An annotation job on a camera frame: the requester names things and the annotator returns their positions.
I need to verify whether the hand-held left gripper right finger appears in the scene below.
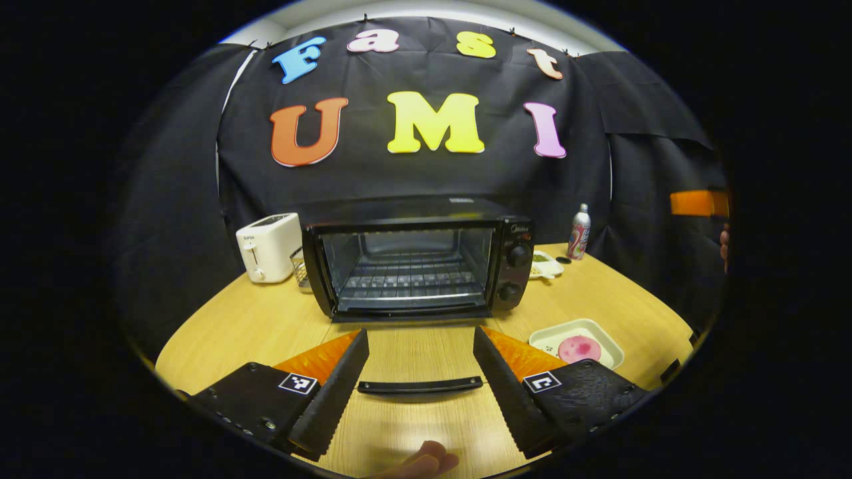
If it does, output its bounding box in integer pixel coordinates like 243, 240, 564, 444
473, 325, 649, 460

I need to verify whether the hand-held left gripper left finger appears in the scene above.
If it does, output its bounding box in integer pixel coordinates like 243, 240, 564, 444
188, 328, 371, 461

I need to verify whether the white rectangular plate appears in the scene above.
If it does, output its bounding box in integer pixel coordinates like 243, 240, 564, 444
529, 318, 626, 372

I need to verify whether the pink round food piece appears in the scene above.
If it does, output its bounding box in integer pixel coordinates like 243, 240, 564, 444
558, 335, 602, 365

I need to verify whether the black electric oven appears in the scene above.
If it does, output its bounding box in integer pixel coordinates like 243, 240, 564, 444
301, 195, 535, 395

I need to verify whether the silver drink bottle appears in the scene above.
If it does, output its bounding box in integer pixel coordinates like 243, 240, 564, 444
567, 204, 592, 261

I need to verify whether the white divided seasoning dish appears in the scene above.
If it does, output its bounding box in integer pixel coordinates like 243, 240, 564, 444
530, 250, 565, 280

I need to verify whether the white toaster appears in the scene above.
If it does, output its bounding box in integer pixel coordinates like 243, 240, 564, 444
236, 212, 304, 285

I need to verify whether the small metal wire basket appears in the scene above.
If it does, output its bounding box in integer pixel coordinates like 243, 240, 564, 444
290, 247, 312, 292

